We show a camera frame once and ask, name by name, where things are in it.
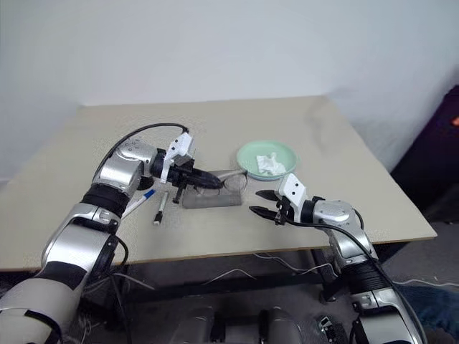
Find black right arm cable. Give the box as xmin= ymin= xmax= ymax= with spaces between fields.
xmin=285 ymin=218 xmax=430 ymax=344

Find thin white wire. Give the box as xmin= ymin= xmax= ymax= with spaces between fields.
xmin=209 ymin=267 xmax=261 ymax=284
xmin=252 ymin=252 xmax=334 ymax=276

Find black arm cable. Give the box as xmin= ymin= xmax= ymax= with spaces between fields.
xmin=285 ymin=218 xmax=430 ymax=344
xmin=101 ymin=123 xmax=190 ymax=173

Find blue fabric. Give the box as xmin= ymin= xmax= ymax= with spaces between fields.
xmin=417 ymin=285 xmax=459 ymax=333

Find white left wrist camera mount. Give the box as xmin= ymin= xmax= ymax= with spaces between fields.
xmin=159 ymin=132 xmax=197 ymax=184

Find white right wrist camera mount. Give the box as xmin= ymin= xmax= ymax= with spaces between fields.
xmin=278 ymin=173 xmax=309 ymax=221

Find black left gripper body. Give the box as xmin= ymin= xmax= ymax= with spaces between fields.
xmin=166 ymin=160 xmax=198 ymax=204

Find crumpled white paper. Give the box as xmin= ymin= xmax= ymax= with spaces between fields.
xmin=255 ymin=152 xmax=285 ymax=176

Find dark furniture block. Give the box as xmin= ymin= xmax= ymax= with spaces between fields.
xmin=390 ymin=84 xmax=459 ymax=225

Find small black device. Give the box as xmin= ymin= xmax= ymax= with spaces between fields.
xmin=317 ymin=314 xmax=344 ymax=340

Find thin black frame glasses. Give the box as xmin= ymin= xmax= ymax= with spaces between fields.
xmin=195 ymin=169 xmax=250 ymax=196

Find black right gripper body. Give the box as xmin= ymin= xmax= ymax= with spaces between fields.
xmin=273 ymin=198 xmax=292 ymax=226

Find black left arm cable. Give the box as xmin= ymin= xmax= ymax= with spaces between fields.
xmin=101 ymin=123 xmax=190 ymax=173

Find green bowl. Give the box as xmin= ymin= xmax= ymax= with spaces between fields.
xmin=235 ymin=140 xmax=299 ymax=182

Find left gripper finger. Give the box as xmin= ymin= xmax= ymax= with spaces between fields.
xmin=191 ymin=170 xmax=224 ymax=185
xmin=189 ymin=177 xmax=224 ymax=190

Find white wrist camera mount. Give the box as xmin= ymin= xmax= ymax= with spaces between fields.
xmin=278 ymin=173 xmax=309 ymax=221
xmin=159 ymin=132 xmax=197 ymax=184

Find white marker with blue cap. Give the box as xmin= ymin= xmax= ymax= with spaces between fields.
xmin=120 ymin=189 xmax=157 ymax=219

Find black table frame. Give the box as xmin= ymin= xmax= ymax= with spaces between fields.
xmin=80 ymin=247 xmax=340 ymax=304

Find black marker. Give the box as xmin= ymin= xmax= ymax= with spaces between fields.
xmin=153 ymin=191 xmax=169 ymax=226

